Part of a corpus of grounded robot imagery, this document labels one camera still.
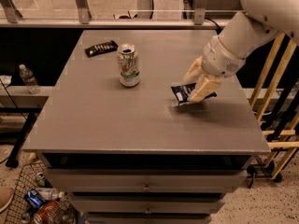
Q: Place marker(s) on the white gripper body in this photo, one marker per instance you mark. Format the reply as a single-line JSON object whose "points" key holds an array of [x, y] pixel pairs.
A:
{"points": [[219, 59]]}

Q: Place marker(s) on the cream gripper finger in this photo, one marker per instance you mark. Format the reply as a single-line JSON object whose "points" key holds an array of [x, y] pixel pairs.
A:
{"points": [[205, 85], [194, 71]]}

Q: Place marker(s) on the blue rxbar blueberry packet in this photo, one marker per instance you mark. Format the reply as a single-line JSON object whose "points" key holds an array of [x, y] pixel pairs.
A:
{"points": [[182, 92]]}

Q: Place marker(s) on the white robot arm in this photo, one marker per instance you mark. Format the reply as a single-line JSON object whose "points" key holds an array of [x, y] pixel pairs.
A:
{"points": [[259, 22]]}

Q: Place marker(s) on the white green 7up can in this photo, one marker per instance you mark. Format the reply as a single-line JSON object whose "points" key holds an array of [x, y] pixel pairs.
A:
{"points": [[127, 57]]}

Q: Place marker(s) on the green can in basket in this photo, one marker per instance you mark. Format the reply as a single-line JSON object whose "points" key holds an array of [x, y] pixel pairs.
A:
{"points": [[41, 180]]}

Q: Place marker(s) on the red soda can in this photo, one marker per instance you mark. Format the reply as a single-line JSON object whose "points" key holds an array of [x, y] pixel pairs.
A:
{"points": [[51, 213]]}

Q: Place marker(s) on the black snack bar packet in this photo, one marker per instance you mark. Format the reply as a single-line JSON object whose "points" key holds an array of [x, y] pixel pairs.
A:
{"points": [[101, 48]]}

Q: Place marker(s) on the grey drawer cabinet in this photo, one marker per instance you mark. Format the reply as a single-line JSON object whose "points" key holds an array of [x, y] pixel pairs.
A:
{"points": [[147, 189]]}

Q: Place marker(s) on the clear plastic water bottle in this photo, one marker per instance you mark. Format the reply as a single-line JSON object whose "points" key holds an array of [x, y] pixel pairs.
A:
{"points": [[29, 79]]}

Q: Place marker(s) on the grey side bench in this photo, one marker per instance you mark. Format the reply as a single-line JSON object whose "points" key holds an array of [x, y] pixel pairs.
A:
{"points": [[17, 100]]}

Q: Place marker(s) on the plastic bottle in basket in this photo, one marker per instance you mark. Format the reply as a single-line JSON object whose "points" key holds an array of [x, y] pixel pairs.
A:
{"points": [[50, 194]]}

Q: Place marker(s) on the brown shoe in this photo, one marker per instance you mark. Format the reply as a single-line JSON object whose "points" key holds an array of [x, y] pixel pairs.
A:
{"points": [[6, 196]]}

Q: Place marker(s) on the wire mesh basket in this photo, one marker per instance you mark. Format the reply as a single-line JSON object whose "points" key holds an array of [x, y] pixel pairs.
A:
{"points": [[20, 211]]}

